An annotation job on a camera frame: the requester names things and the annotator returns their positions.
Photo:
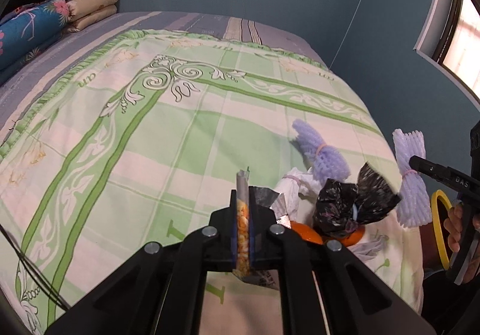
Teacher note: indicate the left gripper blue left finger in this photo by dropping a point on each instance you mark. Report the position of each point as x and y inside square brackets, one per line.
[233, 234]

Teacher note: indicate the white crumpled tissue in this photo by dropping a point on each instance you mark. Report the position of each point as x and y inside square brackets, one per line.
[367, 251]

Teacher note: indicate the white tied plastic bag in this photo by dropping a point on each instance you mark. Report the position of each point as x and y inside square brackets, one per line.
[294, 184]

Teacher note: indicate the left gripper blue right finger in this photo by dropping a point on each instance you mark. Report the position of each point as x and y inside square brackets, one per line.
[252, 225]

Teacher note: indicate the black plastic bag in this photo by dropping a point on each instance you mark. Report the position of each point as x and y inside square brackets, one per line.
[341, 208]

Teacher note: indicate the green patterned bed quilt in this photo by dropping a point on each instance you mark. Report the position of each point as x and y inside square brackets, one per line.
[187, 155]

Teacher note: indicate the yellow rimmed trash bin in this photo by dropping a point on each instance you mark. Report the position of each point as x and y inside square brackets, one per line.
[436, 253]

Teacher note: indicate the blue floral folded blanket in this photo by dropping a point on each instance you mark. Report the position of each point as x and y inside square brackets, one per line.
[31, 28]

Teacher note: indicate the corn snack wrapper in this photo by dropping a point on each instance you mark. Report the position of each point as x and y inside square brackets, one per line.
[266, 198]

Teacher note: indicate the orange mandarin fruit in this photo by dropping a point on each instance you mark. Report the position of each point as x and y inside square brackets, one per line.
[307, 233]

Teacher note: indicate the window with grey frame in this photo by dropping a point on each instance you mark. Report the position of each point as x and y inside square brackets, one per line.
[449, 40]

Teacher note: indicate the purple foam fruit net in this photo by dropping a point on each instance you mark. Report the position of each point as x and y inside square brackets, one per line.
[326, 161]

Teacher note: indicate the person's right hand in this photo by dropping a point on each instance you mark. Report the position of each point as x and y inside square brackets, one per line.
[453, 224]

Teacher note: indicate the beige folded blanket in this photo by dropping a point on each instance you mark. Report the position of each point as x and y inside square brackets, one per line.
[83, 13]

